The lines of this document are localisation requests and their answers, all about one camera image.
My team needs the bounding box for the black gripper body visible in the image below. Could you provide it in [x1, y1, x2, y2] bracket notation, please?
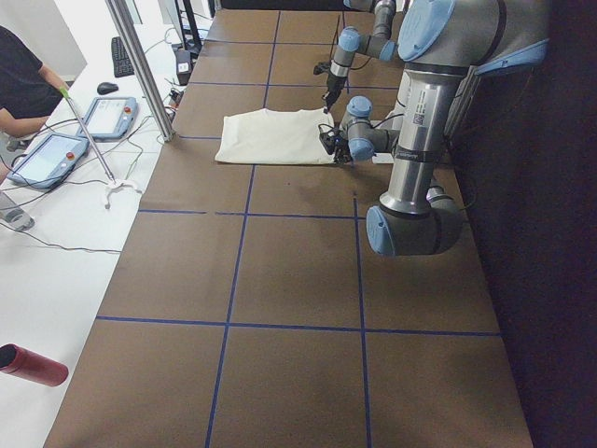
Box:
[313, 61, 349, 113]
[318, 123, 354, 164]

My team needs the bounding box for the cream long-sleeve cat shirt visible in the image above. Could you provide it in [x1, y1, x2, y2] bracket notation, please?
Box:
[215, 108, 334, 165]

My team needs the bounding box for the silver-grey robot arm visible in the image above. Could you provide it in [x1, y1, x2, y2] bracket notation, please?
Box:
[313, 0, 410, 113]
[319, 0, 551, 257]

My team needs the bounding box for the black box with label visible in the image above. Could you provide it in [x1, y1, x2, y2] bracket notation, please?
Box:
[174, 49, 193, 86]

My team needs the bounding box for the black keyboard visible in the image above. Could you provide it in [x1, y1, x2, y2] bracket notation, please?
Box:
[111, 36, 134, 78]

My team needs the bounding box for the upper teach pendant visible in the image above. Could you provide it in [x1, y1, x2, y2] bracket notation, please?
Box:
[83, 96, 138, 142]

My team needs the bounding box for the teach pendant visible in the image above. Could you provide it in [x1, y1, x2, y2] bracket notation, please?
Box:
[7, 133, 89, 189]
[83, 96, 138, 142]

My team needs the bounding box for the black computer mouse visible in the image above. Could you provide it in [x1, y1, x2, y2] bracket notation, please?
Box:
[96, 82, 118, 95]

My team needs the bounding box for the lower teach pendant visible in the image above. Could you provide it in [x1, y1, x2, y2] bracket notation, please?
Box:
[7, 133, 89, 189]

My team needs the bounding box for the seated person in black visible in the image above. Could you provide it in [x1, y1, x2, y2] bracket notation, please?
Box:
[0, 25, 71, 230]

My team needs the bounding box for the red cylindrical bottle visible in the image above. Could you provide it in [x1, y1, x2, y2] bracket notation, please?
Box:
[1, 343, 69, 386]

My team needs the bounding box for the aluminium frame post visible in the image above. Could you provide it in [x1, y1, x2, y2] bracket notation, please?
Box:
[105, 0, 174, 142]

